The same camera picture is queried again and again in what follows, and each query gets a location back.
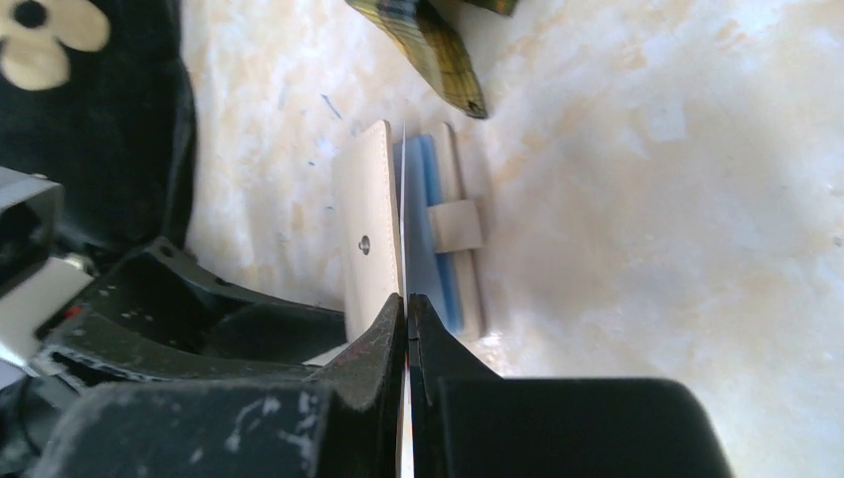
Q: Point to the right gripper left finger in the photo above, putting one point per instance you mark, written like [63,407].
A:
[344,420]

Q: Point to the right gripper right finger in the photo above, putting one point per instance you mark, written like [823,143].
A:
[468,421]

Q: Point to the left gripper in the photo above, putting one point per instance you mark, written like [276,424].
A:
[157,315]

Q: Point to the yellow plaid cloth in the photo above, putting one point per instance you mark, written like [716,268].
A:
[432,47]

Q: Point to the black floral plush blanket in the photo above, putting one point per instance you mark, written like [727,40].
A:
[95,96]

